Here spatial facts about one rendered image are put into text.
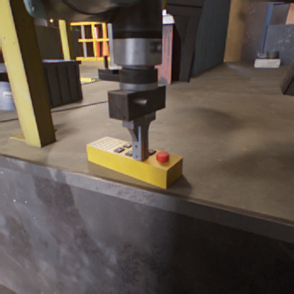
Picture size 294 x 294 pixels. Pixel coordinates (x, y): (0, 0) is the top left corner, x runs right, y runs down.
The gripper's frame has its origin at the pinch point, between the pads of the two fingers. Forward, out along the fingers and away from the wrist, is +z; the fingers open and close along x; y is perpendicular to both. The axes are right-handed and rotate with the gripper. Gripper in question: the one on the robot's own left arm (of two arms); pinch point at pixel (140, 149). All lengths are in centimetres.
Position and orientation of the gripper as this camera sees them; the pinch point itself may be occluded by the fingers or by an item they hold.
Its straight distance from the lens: 48.6
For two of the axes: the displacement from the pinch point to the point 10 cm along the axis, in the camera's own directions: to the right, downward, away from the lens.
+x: 5.7, -3.3, 7.5
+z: 0.1, 9.2, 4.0
